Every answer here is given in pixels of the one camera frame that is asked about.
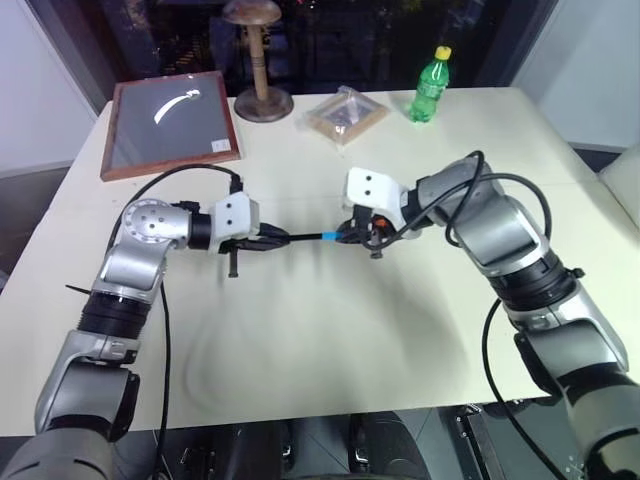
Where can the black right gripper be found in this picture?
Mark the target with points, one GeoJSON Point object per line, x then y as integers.
{"type": "Point", "coordinates": [376, 235]}

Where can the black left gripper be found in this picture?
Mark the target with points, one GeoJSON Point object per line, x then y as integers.
{"type": "Point", "coordinates": [233, 260]}

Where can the blue marker cap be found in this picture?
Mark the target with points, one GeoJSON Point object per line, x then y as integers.
{"type": "Point", "coordinates": [331, 235]}

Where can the black marker pen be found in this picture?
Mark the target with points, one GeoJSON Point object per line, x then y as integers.
{"type": "Point", "coordinates": [305, 237]}

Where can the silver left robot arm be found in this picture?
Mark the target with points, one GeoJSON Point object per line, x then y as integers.
{"type": "Point", "coordinates": [135, 265]}

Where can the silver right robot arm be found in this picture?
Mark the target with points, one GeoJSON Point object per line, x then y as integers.
{"type": "Point", "coordinates": [505, 220]}

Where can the green bottle with yellow cap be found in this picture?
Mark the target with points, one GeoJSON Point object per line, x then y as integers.
{"type": "Point", "coordinates": [427, 90]}

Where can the wooden mushroom-shaped stand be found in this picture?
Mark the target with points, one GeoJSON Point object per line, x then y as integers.
{"type": "Point", "coordinates": [260, 70]}

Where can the black zip tie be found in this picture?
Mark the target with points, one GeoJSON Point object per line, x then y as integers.
{"type": "Point", "coordinates": [79, 290]}

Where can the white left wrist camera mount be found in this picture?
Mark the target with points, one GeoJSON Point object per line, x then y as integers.
{"type": "Point", "coordinates": [235, 215]}

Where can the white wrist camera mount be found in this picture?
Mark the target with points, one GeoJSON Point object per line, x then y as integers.
{"type": "Point", "coordinates": [372, 187]}
{"type": "Point", "coordinates": [235, 215]}

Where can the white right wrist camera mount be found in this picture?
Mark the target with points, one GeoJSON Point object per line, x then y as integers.
{"type": "Point", "coordinates": [372, 187]}

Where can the plastic-wrapped small wooden frame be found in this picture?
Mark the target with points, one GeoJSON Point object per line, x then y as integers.
{"type": "Point", "coordinates": [345, 116]}

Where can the wooden framed glass picture frame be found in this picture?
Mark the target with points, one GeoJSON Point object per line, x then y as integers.
{"type": "Point", "coordinates": [167, 120]}

